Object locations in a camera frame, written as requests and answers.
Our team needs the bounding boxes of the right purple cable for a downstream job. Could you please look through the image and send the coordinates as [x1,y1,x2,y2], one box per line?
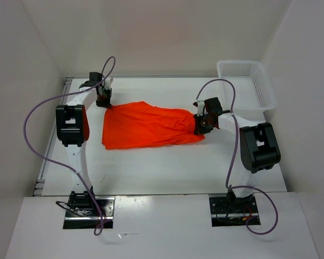
[195,78,279,235]

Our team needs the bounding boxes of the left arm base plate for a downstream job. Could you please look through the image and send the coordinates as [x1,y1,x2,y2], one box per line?
[57,196,116,230]

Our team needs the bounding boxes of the white plastic basket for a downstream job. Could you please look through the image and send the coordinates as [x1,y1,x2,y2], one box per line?
[217,60,276,113]

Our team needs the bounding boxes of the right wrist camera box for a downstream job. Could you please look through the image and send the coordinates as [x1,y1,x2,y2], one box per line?
[193,100,206,116]

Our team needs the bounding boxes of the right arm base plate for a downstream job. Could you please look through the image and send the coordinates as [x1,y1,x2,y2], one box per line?
[209,193,261,227]

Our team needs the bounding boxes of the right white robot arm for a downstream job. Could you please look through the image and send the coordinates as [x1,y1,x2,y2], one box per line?
[193,97,281,212]

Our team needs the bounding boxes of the orange mesh shorts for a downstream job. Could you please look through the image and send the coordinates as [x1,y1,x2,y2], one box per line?
[102,101,205,150]

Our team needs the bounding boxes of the aluminium table edge rail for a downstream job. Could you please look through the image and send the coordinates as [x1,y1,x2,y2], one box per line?
[32,77,75,197]

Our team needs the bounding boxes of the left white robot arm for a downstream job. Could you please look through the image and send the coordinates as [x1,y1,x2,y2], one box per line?
[56,72,113,216]

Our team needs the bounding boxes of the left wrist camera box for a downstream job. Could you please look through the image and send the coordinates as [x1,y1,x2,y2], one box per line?
[102,77,113,90]

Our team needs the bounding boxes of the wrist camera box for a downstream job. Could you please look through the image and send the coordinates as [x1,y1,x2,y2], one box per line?
[193,100,206,116]
[102,77,113,90]

